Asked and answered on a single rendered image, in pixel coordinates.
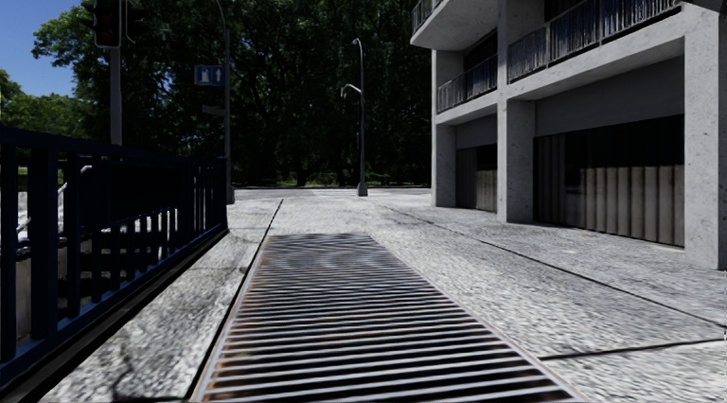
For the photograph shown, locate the dark stairway railing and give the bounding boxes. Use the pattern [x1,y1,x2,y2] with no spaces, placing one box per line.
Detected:
[0,125,229,398]

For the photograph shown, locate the grey street lamp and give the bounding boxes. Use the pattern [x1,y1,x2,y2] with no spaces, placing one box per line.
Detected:
[340,37,369,198]
[152,0,237,205]

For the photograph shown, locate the trees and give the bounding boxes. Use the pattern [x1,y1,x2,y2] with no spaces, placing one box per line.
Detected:
[0,0,434,188]

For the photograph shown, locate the traffic light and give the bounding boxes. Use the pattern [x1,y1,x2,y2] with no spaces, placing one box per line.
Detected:
[80,0,146,147]

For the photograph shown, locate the pale concrete building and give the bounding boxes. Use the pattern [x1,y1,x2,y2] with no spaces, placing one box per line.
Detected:
[408,0,727,272]

